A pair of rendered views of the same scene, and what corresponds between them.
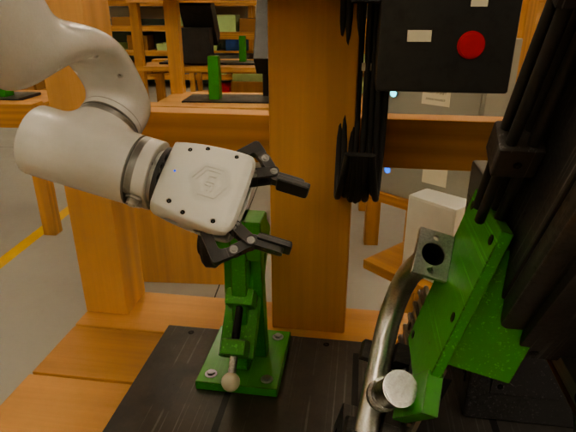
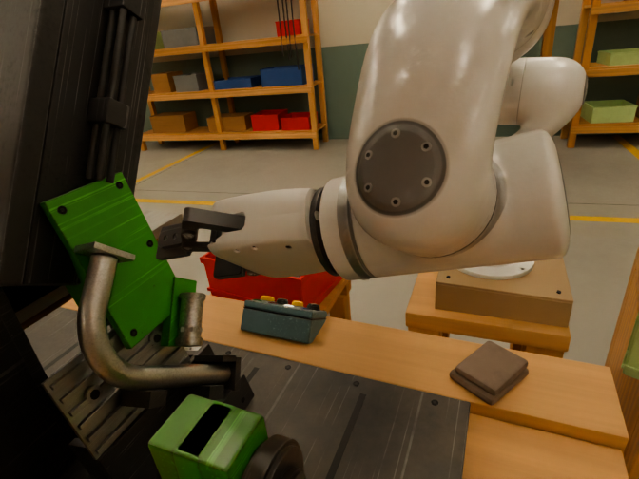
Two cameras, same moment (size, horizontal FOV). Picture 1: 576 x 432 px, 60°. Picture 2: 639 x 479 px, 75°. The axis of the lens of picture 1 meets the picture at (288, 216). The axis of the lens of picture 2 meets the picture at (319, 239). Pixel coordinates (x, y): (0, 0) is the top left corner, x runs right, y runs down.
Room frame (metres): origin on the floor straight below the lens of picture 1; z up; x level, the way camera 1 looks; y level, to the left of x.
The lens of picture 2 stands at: (0.86, 0.22, 1.42)
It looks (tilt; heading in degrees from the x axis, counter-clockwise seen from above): 26 degrees down; 197
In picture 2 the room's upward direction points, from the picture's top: 6 degrees counter-clockwise
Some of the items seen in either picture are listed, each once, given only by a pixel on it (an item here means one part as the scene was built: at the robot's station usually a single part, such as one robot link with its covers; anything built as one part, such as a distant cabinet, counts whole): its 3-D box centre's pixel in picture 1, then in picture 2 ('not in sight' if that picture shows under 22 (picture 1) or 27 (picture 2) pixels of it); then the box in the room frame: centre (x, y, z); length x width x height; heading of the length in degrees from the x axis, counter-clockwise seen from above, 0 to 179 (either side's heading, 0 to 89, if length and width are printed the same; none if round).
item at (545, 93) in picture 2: not in sight; (524, 124); (-0.03, 0.39, 1.22); 0.19 x 0.12 x 0.24; 78
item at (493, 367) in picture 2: not in sight; (489, 370); (0.32, 0.32, 0.91); 0.10 x 0.08 x 0.03; 140
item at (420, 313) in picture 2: not in sight; (484, 290); (-0.04, 0.35, 0.83); 0.32 x 0.32 x 0.04; 83
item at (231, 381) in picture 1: (232, 367); not in sight; (0.60, 0.08, 0.96); 0.06 x 0.03 x 0.06; 172
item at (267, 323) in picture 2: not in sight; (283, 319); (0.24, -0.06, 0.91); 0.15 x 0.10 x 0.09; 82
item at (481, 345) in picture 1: (482, 297); (106, 256); (0.45, -0.21, 1.17); 0.13 x 0.12 x 0.20; 82
